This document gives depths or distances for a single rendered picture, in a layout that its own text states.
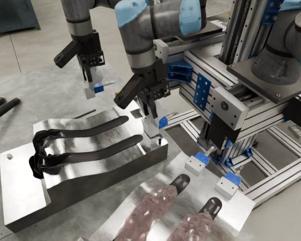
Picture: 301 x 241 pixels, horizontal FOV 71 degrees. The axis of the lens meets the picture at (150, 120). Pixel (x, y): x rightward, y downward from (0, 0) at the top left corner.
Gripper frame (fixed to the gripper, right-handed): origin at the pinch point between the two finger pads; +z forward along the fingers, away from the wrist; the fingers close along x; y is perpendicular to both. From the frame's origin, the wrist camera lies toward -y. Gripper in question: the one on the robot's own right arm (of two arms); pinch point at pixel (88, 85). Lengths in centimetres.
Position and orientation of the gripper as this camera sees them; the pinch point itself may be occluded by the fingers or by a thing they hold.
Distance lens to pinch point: 87.0
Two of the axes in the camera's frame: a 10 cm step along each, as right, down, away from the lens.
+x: -5.0, -6.1, 6.2
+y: 8.7, -3.5, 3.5
